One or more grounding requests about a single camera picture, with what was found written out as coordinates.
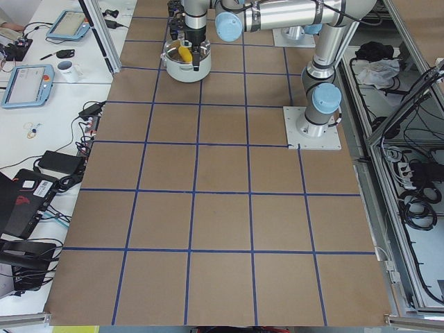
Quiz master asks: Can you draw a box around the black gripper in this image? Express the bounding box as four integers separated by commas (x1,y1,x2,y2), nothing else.
178,26,206,71

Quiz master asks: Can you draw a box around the yellow corn cob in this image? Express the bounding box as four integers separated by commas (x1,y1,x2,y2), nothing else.
178,46,193,63

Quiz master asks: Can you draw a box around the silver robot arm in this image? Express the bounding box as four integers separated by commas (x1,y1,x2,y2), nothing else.
281,24,323,40
168,0,375,138

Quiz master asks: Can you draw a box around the pale green cooking pot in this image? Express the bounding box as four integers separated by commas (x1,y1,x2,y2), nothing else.
161,40,212,83

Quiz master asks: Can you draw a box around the blue teach pendant far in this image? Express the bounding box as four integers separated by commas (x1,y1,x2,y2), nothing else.
46,10,90,41

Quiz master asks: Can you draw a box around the blue teach pendant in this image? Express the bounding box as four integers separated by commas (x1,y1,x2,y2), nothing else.
46,10,90,41
1,65,55,109

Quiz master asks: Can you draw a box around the white mug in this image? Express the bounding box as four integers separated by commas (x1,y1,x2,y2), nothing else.
57,60,83,83

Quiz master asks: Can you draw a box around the black pen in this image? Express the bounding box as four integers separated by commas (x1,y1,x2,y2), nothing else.
40,52,57,60

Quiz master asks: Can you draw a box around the blue teach pendant near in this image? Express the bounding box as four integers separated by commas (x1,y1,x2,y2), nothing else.
1,65,55,109

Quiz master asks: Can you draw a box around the black power brick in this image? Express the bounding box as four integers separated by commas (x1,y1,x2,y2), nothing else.
38,151,85,175

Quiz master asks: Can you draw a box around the black cloth bundle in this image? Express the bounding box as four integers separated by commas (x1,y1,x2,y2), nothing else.
355,41,394,62

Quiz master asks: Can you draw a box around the white crumpled cloth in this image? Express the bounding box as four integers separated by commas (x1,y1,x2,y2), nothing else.
357,59,400,89

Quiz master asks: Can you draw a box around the black laptop red logo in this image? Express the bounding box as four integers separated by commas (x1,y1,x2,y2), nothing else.
1,169,58,239

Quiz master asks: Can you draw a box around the black docking station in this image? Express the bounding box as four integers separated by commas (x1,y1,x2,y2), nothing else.
1,239,62,296

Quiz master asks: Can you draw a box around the aluminium frame post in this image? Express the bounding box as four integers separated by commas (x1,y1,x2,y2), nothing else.
78,0,122,75

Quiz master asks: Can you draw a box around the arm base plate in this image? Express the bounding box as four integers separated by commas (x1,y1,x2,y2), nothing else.
273,26,316,48
283,106,341,151

